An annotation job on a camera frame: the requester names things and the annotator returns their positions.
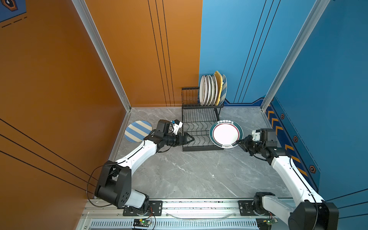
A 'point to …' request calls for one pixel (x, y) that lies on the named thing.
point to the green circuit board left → (142, 223)
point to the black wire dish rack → (197, 120)
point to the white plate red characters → (215, 90)
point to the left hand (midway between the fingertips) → (190, 138)
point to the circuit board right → (265, 224)
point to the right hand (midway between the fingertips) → (236, 140)
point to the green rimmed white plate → (225, 133)
